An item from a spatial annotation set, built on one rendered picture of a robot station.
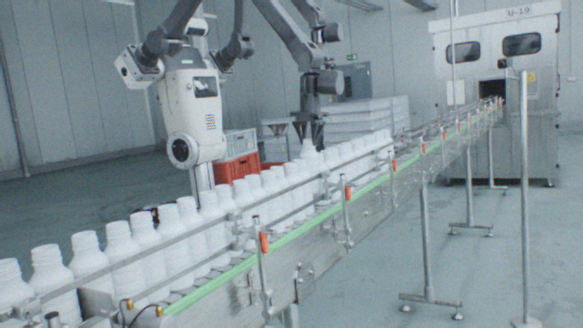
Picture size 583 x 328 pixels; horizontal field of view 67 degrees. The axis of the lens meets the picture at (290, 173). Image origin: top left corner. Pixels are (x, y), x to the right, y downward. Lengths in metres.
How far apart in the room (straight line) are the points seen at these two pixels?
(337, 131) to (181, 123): 6.48
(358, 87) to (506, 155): 6.85
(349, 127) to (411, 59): 4.18
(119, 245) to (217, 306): 0.26
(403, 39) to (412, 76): 0.95
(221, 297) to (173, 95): 1.04
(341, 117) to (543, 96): 3.55
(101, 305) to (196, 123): 1.16
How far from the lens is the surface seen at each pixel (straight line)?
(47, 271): 0.74
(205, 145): 1.82
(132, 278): 0.81
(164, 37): 1.62
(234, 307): 1.00
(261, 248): 0.95
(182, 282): 0.90
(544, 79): 5.87
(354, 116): 8.02
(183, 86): 1.78
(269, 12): 1.38
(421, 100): 11.75
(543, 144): 5.93
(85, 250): 0.77
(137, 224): 0.84
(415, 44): 11.80
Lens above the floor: 1.34
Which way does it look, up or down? 10 degrees down
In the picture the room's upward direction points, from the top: 6 degrees counter-clockwise
